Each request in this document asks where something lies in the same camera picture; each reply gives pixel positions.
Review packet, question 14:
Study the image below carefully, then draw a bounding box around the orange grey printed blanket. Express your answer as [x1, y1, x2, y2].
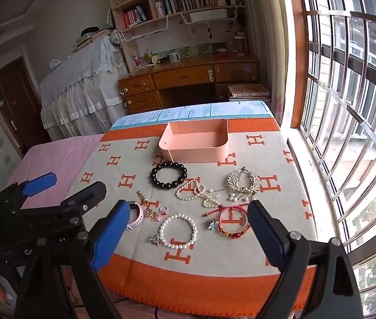
[66, 118, 318, 318]

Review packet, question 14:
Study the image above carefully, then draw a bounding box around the black bead bracelet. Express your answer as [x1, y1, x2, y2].
[150, 161, 189, 190]

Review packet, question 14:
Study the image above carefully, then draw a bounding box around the row of red books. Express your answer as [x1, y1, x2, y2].
[122, 5, 153, 29]

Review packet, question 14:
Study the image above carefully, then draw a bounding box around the long pearl necklace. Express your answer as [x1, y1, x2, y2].
[176, 179, 226, 209]

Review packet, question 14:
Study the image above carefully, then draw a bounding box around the pink rectangular tray box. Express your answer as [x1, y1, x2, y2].
[158, 119, 229, 163]

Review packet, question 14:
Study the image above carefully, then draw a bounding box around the gold pearl safety pin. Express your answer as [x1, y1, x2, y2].
[136, 191, 151, 207]

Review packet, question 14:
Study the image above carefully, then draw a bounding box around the red braided cord bracelet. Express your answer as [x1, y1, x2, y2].
[203, 205, 252, 240]

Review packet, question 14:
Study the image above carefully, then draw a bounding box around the white pearl bracelet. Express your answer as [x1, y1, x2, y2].
[159, 213, 198, 249]

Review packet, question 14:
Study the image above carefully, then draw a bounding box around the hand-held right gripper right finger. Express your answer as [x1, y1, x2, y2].
[247, 200, 365, 319]

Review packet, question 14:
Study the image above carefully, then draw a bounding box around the barred window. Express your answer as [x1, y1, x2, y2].
[286, 0, 376, 309]

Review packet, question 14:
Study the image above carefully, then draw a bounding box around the pink bed sheet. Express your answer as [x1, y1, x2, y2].
[3, 134, 105, 213]

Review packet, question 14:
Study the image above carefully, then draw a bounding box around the white wire hanging basket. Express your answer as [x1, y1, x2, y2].
[119, 16, 169, 43]
[179, 6, 238, 26]

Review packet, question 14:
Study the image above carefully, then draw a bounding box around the pile of books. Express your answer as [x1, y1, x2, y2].
[72, 27, 113, 54]

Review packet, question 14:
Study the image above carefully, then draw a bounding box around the brown wooden door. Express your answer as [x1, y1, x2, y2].
[0, 56, 51, 157]

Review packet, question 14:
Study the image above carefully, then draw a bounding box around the beige curtain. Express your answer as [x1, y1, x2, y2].
[241, 0, 295, 128]

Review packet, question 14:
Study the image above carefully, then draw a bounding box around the wooden desk with drawers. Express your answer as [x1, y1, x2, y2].
[118, 55, 261, 114]

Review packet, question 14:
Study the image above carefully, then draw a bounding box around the row of pale books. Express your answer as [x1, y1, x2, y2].
[155, 0, 197, 17]

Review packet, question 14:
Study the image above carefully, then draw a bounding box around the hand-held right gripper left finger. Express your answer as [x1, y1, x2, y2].
[13, 199, 131, 319]

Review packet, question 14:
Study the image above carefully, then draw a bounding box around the pink strap watch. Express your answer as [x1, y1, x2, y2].
[126, 201, 144, 230]

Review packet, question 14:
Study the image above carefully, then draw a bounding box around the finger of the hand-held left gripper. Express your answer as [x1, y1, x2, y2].
[0, 172, 58, 214]
[7, 181, 108, 240]

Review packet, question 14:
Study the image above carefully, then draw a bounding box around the white lace cover cloth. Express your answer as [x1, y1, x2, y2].
[39, 35, 132, 142]

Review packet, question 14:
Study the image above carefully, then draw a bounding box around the blue patterned sheet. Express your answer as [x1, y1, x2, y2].
[111, 100, 273, 130]

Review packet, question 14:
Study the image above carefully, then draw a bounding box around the white plastic tray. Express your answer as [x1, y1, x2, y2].
[190, 9, 227, 23]

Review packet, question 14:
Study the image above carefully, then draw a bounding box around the stack of magazines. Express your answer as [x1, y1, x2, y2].
[227, 84, 271, 103]

